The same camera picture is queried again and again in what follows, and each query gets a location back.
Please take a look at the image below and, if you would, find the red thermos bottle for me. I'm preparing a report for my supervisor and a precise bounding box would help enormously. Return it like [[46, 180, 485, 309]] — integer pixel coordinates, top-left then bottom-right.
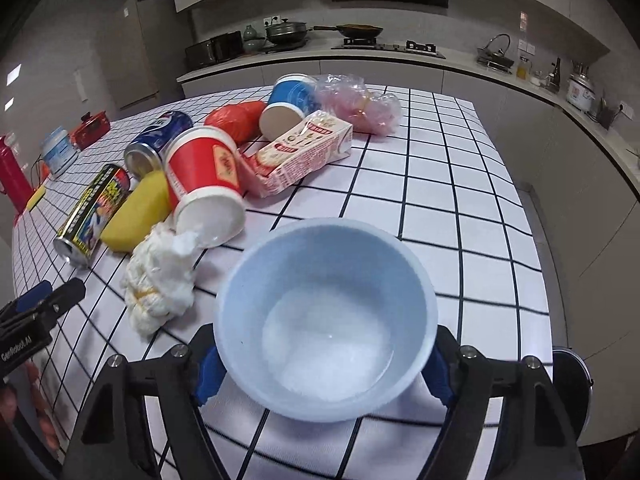
[[0, 134, 35, 216]]

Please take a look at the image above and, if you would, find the white rice cooker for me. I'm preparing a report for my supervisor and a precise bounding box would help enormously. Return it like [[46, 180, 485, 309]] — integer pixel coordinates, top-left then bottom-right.
[[566, 71, 597, 113]]

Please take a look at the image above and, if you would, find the pink milk carton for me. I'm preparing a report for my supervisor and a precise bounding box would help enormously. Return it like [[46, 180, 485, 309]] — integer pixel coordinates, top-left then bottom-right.
[[239, 109, 355, 198]]

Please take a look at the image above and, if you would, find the white checkered tablecloth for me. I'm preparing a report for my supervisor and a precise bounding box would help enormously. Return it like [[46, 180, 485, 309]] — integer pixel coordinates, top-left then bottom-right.
[[10, 85, 553, 480]]

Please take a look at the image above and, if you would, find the small red pot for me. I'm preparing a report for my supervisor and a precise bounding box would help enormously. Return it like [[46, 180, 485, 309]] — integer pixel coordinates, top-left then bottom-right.
[[70, 110, 112, 151]]

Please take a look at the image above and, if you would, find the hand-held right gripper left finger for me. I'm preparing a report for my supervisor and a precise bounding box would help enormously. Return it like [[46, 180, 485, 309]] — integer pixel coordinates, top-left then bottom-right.
[[60, 324, 236, 480]]

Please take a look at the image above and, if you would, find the black and yellow can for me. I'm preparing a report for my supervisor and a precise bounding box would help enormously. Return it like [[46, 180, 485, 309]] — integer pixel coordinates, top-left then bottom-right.
[[53, 163, 133, 267]]

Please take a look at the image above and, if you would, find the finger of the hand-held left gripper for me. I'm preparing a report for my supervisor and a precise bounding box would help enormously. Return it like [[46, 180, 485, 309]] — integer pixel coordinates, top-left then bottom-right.
[[37, 277, 87, 321], [0, 280, 54, 324]]

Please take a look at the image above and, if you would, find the red paper cup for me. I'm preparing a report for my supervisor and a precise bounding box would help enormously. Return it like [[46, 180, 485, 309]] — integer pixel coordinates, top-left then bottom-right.
[[164, 126, 247, 250]]

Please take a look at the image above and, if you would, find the black gas stove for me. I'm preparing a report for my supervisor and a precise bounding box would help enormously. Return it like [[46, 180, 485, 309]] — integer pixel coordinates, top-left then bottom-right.
[[331, 37, 447, 58]]

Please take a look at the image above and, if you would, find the black toaster oven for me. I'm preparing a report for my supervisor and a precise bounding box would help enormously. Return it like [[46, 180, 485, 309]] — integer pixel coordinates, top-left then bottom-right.
[[185, 31, 244, 72]]

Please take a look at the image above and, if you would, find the steel pot with lid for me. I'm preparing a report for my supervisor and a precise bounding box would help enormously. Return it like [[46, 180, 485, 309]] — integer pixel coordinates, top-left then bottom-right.
[[264, 17, 310, 47]]

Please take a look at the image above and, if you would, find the blue paper cup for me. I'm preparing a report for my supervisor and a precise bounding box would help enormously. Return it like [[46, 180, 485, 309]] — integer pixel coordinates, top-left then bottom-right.
[[258, 74, 323, 141]]

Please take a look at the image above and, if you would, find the yellow sponge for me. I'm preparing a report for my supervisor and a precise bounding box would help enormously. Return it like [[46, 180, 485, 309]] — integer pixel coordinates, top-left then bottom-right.
[[100, 170, 173, 253]]

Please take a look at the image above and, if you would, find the light blue plastic bowl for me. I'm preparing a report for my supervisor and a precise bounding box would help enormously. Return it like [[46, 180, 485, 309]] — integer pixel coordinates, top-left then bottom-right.
[[215, 217, 440, 423]]

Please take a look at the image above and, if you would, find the green ceramic jar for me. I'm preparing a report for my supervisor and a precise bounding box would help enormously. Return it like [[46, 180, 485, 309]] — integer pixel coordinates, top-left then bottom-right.
[[243, 25, 266, 53]]

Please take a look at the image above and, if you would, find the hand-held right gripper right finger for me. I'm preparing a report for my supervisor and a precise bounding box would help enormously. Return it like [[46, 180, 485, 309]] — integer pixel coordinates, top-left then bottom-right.
[[422, 325, 586, 480]]

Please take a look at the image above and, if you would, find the clear pink plastic bag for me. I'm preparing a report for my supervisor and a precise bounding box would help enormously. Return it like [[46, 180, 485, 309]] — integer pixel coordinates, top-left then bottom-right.
[[312, 73, 403, 136]]

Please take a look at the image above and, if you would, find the blue soda can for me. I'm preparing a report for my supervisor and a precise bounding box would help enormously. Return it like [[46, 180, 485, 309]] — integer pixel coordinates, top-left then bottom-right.
[[123, 110, 194, 177]]

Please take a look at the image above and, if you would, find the grey refrigerator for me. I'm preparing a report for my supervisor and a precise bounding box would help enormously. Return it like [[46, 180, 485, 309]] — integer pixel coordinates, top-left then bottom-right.
[[112, 0, 191, 111]]

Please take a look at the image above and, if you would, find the red plastic bag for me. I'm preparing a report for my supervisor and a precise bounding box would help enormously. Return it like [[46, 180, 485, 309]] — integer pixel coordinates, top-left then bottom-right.
[[204, 101, 268, 145]]

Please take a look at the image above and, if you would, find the white tissue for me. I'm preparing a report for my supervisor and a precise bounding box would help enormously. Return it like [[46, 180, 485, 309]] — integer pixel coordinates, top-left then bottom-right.
[[120, 221, 213, 336]]

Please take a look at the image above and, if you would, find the steel kettle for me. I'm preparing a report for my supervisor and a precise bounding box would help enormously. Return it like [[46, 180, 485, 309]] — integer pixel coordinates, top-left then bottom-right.
[[477, 34, 516, 68]]

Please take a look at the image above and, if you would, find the dark utensil holder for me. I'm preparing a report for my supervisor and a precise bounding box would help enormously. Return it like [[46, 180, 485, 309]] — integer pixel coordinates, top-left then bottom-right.
[[596, 92, 618, 130]]

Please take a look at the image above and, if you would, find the black frying pan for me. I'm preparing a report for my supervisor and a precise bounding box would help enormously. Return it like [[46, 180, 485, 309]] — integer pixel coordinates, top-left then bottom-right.
[[307, 22, 385, 41]]

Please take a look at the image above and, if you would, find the white plastic tub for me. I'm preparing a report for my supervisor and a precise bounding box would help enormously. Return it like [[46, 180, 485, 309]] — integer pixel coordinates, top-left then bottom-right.
[[41, 126, 80, 177]]

